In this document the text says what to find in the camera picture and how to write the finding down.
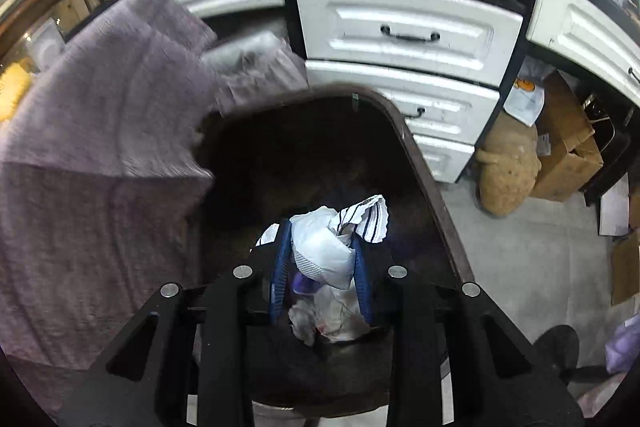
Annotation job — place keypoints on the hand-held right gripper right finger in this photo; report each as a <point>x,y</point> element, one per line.
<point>364,287</point>

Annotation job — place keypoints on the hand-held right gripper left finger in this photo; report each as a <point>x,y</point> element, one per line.
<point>279,277</point>

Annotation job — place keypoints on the white tissue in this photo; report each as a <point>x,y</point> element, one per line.
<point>330,317</point>

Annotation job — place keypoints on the purple white plastic bag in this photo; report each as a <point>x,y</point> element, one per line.
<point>325,247</point>

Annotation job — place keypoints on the dark brown trash bin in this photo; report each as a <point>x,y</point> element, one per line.
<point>300,147</point>

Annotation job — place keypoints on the brown burlap sack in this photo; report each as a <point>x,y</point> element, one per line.
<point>507,172</point>

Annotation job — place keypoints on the black stool base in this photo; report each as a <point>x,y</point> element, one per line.
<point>555,347</point>

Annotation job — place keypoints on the purple woven tablecloth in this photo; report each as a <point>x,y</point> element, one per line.
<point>100,157</point>

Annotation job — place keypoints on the cardboard box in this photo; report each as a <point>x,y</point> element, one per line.
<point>565,142</point>

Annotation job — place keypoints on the white bag with orange print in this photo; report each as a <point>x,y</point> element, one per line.
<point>525,97</point>

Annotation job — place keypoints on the white paper sheet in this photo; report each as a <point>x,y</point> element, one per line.
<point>615,207</point>

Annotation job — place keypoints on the flat cardboard piece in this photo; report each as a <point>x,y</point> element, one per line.
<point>627,269</point>

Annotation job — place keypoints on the yellow bowl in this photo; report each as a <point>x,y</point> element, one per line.
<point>15,92</point>

